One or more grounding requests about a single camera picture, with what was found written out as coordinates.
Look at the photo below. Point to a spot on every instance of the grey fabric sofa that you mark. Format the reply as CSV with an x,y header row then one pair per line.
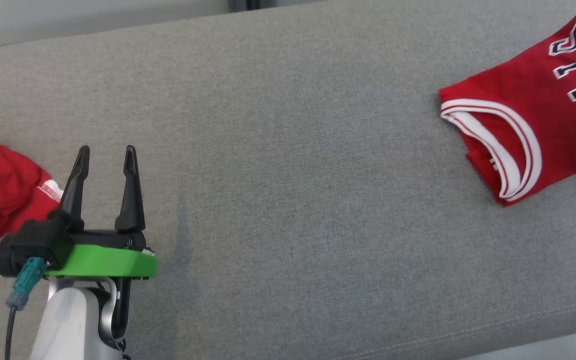
x,y
293,175

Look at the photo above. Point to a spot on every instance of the teal left camera connector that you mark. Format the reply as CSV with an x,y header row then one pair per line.
x,y
28,282

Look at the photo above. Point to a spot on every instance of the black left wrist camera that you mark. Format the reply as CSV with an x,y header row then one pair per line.
x,y
23,247

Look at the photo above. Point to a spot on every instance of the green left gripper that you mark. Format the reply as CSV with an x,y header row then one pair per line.
x,y
108,260

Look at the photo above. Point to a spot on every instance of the red basketball jersey white trim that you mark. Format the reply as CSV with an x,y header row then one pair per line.
x,y
518,100

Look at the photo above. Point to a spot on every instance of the grey partition post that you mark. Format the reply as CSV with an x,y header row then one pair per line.
x,y
237,4
263,3

